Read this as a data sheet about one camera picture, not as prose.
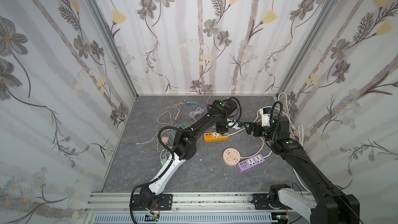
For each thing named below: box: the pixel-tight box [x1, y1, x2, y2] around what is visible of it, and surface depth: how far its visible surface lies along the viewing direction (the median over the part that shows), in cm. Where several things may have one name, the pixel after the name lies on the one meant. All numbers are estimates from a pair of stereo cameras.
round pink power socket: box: [222, 147, 241, 167], surface depth 88 cm
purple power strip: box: [237, 154, 266, 173], surface depth 86 cm
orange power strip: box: [203, 132, 230, 143], surface depth 97 cm
